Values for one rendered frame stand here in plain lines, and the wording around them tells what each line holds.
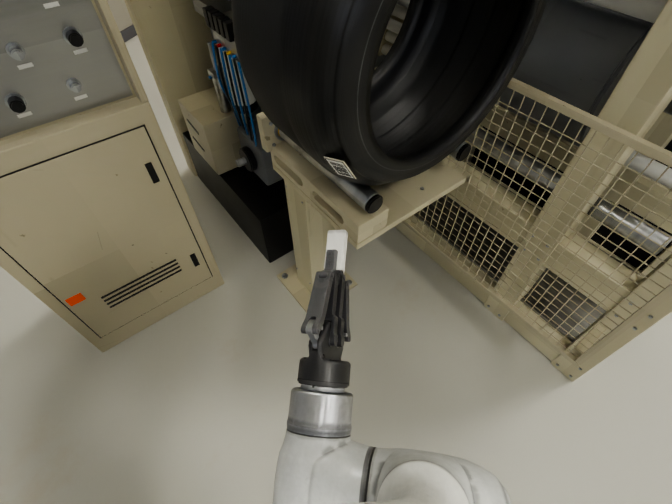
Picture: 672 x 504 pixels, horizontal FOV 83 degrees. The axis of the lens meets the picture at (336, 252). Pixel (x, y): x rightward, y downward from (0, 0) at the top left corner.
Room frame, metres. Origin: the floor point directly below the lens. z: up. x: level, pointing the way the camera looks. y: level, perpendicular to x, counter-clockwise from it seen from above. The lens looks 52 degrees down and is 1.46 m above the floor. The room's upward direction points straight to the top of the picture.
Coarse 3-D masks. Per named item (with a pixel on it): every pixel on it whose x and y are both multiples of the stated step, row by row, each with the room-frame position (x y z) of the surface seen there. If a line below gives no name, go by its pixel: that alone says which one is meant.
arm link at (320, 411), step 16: (304, 384) 0.18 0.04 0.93; (304, 400) 0.16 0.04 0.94; (320, 400) 0.15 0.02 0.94; (336, 400) 0.16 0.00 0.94; (352, 400) 0.16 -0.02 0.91; (288, 416) 0.14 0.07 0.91; (304, 416) 0.14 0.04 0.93; (320, 416) 0.14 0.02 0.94; (336, 416) 0.14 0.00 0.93; (304, 432) 0.12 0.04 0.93; (320, 432) 0.12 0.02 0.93; (336, 432) 0.12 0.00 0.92
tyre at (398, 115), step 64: (256, 0) 0.61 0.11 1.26; (320, 0) 0.52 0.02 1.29; (384, 0) 0.53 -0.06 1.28; (448, 0) 0.98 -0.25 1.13; (512, 0) 0.86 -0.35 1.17; (256, 64) 0.60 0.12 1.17; (320, 64) 0.50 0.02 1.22; (384, 64) 0.93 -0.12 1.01; (448, 64) 0.91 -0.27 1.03; (512, 64) 0.75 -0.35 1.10; (320, 128) 0.50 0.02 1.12; (384, 128) 0.82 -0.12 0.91; (448, 128) 0.77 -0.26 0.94
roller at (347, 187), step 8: (280, 136) 0.81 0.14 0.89; (296, 144) 0.75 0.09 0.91; (304, 152) 0.73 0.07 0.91; (312, 160) 0.70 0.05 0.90; (320, 168) 0.67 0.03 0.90; (328, 176) 0.65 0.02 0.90; (336, 176) 0.64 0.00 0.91; (336, 184) 0.63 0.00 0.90; (344, 184) 0.61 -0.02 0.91; (352, 184) 0.60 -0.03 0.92; (344, 192) 0.61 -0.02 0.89; (352, 192) 0.59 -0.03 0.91; (360, 192) 0.58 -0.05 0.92; (368, 192) 0.57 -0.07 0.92; (376, 192) 0.58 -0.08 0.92; (360, 200) 0.57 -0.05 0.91; (368, 200) 0.56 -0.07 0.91; (376, 200) 0.56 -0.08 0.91; (368, 208) 0.55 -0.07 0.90; (376, 208) 0.56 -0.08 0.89
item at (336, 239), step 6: (330, 234) 0.40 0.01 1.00; (336, 234) 0.39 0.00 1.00; (342, 234) 0.39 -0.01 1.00; (330, 240) 0.39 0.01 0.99; (336, 240) 0.38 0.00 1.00; (342, 240) 0.38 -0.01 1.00; (330, 246) 0.38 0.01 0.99; (336, 246) 0.37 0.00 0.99; (342, 246) 0.37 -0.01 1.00; (342, 252) 0.36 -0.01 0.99; (342, 258) 0.35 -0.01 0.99; (324, 264) 0.35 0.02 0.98; (342, 264) 0.35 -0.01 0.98
